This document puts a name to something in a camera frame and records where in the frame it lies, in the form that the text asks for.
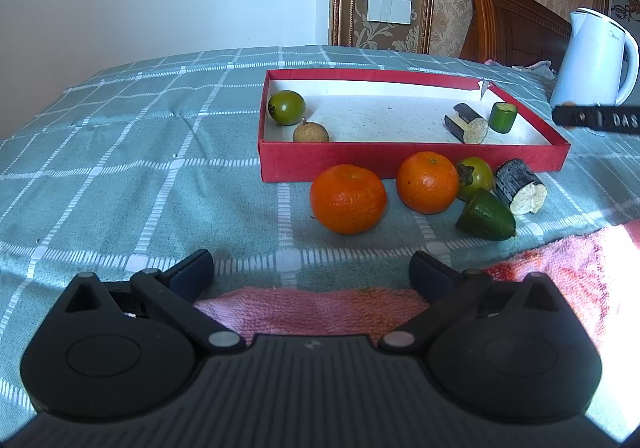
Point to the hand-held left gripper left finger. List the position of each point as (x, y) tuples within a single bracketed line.
[(192, 273)]

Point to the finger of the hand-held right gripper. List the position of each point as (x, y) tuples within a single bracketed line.
[(575, 117)]

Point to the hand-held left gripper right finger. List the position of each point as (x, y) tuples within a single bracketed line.
[(430, 275)]

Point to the green cucumber piece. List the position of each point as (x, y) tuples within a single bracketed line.
[(501, 118)]

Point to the dark green fruit half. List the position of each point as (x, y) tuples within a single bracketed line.
[(485, 217)]

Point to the eggplant piece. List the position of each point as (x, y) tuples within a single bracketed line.
[(467, 124), (515, 180)]

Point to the orange mandarin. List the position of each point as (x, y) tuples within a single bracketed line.
[(348, 199), (428, 182)]

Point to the red cardboard tray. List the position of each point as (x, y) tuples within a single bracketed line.
[(390, 118)]

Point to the brown longan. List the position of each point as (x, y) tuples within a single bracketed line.
[(310, 133)]

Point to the white electric kettle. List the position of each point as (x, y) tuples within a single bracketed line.
[(590, 60)]

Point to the pink cloth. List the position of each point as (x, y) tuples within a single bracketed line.
[(525, 66)]

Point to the wooden headboard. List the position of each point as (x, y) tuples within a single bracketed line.
[(510, 23)]

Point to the green checked bedsheet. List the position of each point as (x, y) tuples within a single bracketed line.
[(125, 153)]

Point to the pink towel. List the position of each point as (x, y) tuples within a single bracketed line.
[(575, 258)]

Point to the white wall switch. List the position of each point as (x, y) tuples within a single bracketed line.
[(389, 8)]

